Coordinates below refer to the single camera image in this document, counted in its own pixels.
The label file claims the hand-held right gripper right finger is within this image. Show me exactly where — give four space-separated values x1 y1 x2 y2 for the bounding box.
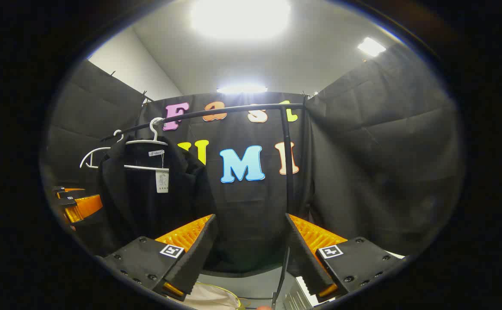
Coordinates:
285 213 406 302

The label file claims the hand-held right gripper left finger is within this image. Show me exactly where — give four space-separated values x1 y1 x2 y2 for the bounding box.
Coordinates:
102 214 218 302

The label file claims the white mesh laundry hamper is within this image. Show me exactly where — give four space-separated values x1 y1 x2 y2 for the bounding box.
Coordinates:
178 281 245 310

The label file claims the black knit garment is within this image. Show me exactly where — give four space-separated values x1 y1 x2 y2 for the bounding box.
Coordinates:
98 136 217 259

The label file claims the white plastic clothes hanger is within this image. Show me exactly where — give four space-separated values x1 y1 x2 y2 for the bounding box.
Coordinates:
124 117 170 172
79 129 125 169

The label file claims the black metal clothes rack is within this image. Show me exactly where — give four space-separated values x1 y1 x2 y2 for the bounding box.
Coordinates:
100 102 307 310

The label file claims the long strip ceiling light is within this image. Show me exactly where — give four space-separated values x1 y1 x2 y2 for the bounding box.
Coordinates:
217 84 268 94

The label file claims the small square ceiling light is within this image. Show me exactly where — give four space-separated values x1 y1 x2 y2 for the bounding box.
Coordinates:
358 37 387 57

